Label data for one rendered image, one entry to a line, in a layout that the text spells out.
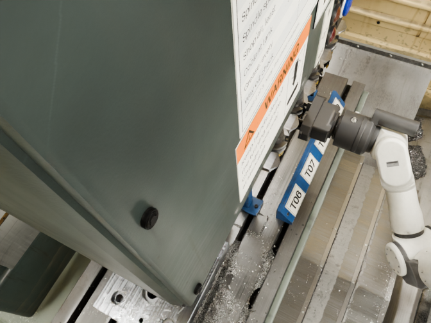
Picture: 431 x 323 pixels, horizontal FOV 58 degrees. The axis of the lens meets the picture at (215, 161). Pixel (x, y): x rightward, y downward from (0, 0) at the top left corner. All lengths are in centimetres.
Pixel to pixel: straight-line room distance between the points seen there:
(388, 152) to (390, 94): 67
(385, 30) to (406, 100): 26
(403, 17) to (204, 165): 129
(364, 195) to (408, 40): 55
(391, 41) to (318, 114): 68
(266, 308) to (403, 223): 40
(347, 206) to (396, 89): 47
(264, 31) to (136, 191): 14
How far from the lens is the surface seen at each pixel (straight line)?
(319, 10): 41
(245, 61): 24
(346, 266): 127
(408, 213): 98
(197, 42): 18
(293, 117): 91
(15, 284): 136
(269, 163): 85
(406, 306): 139
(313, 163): 118
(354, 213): 136
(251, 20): 23
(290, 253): 111
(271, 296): 108
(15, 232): 121
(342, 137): 92
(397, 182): 93
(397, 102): 155
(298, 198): 113
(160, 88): 16
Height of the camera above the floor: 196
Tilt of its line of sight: 61 degrees down
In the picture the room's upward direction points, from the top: 10 degrees counter-clockwise
